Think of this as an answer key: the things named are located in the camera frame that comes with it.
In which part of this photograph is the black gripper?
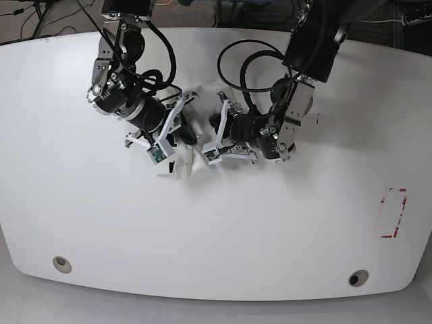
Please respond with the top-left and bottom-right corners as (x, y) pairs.
(209, 113), (269, 152)
(130, 96), (198, 149)

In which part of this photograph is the white printed t-shirt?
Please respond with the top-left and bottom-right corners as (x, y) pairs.
(156, 81), (236, 180)

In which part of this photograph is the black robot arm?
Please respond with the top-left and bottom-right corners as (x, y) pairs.
(202, 1), (378, 164)
(87, 1), (182, 146)

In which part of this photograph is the black tripod stand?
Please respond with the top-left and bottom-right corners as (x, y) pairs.
(30, 0), (58, 39)

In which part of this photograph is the red tape rectangle marking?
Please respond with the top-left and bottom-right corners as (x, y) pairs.
(375, 188), (408, 238)

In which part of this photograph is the white power strip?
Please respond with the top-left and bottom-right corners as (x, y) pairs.
(402, 6), (431, 26)

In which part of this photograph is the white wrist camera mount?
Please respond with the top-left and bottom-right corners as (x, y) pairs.
(124, 91), (199, 165)
(202, 91), (257, 165)

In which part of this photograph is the left table cable grommet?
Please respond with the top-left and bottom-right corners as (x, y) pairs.
(53, 256), (72, 274)

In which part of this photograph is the table cable grommet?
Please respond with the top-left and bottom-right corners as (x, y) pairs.
(348, 269), (369, 288)
(53, 256), (72, 274)

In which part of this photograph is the right table cable grommet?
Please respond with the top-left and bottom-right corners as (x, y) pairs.
(348, 269), (369, 288)

